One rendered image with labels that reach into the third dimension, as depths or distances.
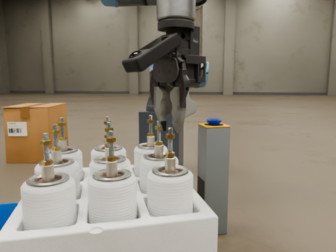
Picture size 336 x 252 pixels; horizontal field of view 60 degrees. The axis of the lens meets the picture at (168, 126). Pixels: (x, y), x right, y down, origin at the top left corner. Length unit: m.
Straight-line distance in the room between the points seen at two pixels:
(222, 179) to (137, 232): 0.35
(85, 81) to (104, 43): 1.43
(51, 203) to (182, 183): 0.24
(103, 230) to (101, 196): 0.06
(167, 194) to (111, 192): 0.11
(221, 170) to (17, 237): 0.52
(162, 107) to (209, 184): 0.32
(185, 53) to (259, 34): 9.17
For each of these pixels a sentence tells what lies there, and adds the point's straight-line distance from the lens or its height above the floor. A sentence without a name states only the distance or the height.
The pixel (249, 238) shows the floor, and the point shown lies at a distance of 0.90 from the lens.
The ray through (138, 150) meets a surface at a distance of 0.81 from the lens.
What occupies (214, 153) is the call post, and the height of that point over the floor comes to 0.24.
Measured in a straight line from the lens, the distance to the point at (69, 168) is 0.68.
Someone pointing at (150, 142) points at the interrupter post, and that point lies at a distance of 0.82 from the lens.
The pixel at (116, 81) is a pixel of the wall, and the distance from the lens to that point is 10.15.
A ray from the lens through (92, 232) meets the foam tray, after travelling 0.56.
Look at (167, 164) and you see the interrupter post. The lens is 0.60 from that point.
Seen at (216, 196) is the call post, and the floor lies 0.12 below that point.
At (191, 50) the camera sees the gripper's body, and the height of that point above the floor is 0.50.
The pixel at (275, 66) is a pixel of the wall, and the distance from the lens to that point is 9.73.
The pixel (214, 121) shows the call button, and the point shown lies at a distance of 0.81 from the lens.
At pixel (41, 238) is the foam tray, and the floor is 0.18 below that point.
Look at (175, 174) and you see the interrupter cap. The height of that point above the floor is 0.25.
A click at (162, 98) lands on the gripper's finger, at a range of 0.58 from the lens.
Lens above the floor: 0.44
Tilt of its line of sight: 9 degrees down
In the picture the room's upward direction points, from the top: straight up
